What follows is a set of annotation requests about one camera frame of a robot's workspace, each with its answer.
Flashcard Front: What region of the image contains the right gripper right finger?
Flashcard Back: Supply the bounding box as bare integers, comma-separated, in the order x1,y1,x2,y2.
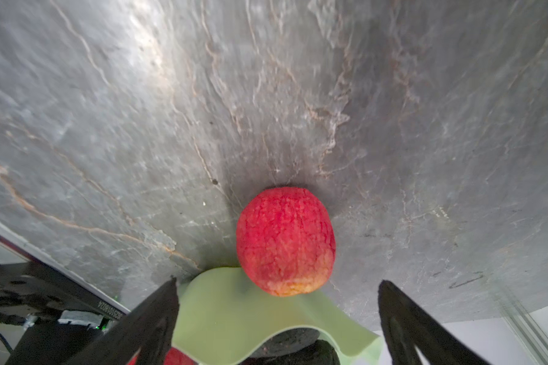
378,280,487,364

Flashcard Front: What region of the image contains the green wavy fruit bowl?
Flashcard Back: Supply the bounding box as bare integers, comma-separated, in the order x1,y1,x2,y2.
171,267,383,364

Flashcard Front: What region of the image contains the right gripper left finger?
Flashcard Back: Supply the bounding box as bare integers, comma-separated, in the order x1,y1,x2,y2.
66,278,180,364

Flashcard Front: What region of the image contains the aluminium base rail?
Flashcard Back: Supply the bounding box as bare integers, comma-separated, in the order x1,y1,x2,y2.
0,222,129,320

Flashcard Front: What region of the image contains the red apple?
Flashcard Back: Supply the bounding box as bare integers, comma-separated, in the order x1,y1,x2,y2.
236,186,336,297
127,346,199,365

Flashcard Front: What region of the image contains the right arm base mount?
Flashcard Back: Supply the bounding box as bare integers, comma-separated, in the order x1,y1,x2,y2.
0,259,129,365

